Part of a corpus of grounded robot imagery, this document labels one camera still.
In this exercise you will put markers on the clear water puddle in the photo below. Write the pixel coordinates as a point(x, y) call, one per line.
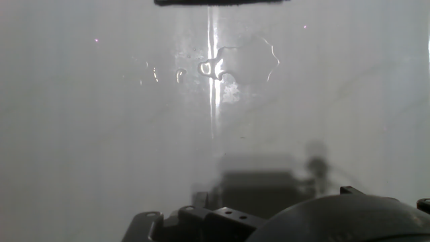
point(248, 64)

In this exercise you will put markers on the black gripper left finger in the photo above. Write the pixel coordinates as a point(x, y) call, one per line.
point(201, 225)

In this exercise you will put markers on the dark grey terry cloth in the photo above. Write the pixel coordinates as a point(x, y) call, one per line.
point(218, 2)

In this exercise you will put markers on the grey plastic table mat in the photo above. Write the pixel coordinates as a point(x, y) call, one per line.
point(67, 134)

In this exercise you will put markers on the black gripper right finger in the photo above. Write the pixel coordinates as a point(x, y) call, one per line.
point(351, 191)

